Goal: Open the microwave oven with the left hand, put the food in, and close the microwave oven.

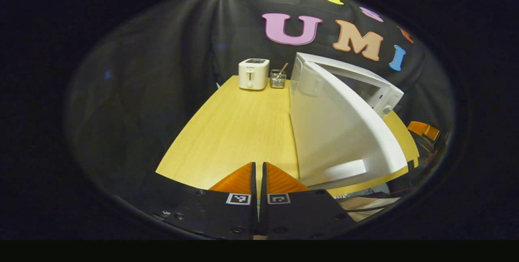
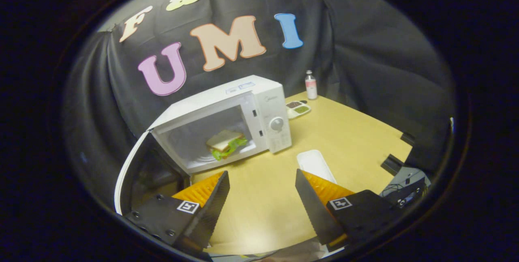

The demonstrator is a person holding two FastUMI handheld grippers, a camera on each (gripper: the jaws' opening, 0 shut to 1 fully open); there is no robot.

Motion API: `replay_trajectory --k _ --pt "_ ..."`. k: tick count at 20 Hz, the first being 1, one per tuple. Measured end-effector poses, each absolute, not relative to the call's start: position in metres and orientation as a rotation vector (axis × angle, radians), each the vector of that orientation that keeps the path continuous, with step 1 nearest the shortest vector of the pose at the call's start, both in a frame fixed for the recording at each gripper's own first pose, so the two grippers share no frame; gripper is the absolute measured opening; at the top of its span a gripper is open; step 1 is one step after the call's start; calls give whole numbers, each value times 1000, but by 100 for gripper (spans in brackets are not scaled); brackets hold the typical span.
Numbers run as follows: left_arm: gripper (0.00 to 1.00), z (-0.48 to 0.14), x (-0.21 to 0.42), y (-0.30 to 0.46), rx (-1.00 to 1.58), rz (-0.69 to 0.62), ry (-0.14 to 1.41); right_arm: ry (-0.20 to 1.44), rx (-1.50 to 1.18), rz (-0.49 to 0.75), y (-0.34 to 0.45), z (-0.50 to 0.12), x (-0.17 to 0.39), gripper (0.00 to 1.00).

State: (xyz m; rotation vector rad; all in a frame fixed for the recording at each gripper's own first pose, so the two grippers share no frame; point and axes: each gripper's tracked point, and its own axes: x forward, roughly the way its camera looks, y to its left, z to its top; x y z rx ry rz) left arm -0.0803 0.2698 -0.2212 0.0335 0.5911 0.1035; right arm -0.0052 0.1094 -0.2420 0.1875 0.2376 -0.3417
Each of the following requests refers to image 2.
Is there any small clear bottle pink label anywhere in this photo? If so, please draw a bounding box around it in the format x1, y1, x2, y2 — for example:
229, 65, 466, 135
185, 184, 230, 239
305, 70, 318, 100

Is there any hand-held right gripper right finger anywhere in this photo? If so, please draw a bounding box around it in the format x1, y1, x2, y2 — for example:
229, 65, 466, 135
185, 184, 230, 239
295, 168, 406, 253

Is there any grey floor box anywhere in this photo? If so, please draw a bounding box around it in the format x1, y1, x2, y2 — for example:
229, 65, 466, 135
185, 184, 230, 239
381, 167, 431, 210

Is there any sandwich with lettuce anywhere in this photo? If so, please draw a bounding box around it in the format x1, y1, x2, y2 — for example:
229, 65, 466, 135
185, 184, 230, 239
206, 129, 249, 161

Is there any black backdrop cloth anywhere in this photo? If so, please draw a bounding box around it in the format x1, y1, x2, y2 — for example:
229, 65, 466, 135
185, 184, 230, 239
63, 0, 455, 214

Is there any white rectangular tray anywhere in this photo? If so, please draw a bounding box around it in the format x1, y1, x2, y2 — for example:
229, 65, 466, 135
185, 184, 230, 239
297, 150, 337, 183

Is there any white microwave oven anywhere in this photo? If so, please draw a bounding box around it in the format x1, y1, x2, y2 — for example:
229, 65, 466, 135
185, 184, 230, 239
114, 75, 292, 216

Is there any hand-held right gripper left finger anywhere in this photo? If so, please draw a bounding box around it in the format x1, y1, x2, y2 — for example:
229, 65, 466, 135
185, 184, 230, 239
125, 170, 231, 257

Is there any white divided dish with beans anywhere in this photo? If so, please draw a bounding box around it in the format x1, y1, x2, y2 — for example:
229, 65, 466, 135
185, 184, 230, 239
285, 100, 312, 120

